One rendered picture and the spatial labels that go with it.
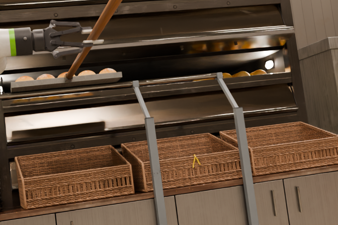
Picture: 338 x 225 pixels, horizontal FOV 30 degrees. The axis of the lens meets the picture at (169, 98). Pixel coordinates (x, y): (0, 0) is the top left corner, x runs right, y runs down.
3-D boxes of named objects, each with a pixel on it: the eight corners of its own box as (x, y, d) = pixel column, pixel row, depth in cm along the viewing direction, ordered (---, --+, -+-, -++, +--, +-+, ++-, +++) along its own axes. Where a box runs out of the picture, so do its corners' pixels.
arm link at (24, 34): (16, 52, 205) (13, 24, 205) (16, 59, 216) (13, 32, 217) (35, 51, 206) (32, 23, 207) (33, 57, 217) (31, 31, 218)
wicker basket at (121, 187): (18, 206, 350) (13, 156, 353) (117, 191, 366) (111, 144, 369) (23, 210, 304) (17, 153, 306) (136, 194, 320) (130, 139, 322)
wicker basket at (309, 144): (223, 176, 383) (217, 131, 385) (307, 164, 398) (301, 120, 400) (253, 177, 336) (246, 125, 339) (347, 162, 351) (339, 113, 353)
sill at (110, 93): (2, 108, 363) (1, 101, 363) (287, 79, 410) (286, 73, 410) (2, 107, 357) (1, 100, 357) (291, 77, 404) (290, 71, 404)
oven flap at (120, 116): (7, 145, 355) (3, 113, 363) (296, 111, 401) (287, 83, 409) (7, 142, 351) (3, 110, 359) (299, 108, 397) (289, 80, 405)
